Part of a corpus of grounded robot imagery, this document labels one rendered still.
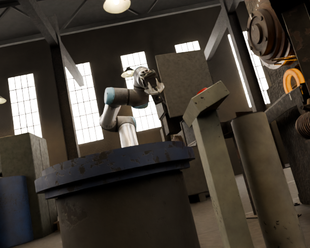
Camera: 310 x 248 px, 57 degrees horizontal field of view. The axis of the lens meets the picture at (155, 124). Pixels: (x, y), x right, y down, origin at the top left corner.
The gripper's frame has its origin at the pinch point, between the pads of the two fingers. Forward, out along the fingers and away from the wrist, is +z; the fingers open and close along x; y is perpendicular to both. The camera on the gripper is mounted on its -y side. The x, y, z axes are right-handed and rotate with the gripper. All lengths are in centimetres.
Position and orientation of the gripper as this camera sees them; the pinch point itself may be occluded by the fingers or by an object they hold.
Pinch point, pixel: (158, 93)
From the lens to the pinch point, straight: 123.1
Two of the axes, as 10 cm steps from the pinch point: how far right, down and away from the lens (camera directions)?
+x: 9.1, -4.2, 0.7
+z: 2.3, 3.4, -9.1
